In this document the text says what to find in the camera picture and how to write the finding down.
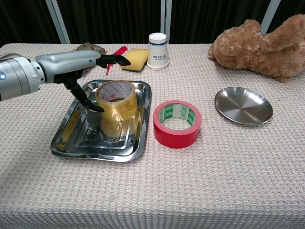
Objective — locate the yellow sponge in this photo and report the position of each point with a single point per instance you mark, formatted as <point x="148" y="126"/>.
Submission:
<point x="137" y="58"/>

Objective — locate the yellow transparent tape roll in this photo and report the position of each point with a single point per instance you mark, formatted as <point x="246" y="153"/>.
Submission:
<point x="121" y="108"/>

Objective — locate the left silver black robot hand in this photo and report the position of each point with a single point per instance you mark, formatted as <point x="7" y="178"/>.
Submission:
<point x="69" y="62"/>

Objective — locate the red feather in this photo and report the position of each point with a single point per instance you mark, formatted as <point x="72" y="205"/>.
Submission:
<point x="120" y="50"/>

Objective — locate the red tape roll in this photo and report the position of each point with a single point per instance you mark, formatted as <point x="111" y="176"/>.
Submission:
<point x="176" y="136"/>

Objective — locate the gold foil snack packet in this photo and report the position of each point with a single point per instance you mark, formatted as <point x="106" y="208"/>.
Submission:
<point x="89" y="47"/>

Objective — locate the grey partition frame post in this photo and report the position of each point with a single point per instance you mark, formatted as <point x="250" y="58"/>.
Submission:
<point x="58" y="21"/>
<point x="166" y="16"/>
<point x="271" y="14"/>

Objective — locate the round steel plate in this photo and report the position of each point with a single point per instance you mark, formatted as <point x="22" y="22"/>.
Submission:
<point x="243" y="106"/>

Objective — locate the rectangular steel tray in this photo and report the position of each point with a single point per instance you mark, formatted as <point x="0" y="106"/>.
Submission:
<point x="100" y="148"/>

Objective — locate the beige woven tablecloth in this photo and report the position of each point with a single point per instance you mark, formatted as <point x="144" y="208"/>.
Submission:
<point x="166" y="186"/>

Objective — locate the white paper cup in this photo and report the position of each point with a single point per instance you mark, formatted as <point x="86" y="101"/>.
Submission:
<point x="157" y="55"/>

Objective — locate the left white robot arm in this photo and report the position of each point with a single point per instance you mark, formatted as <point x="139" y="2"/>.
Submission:
<point x="16" y="76"/>

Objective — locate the brown plush teddy bear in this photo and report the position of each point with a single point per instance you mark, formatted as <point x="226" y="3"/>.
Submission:
<point x="262" y="52"/>

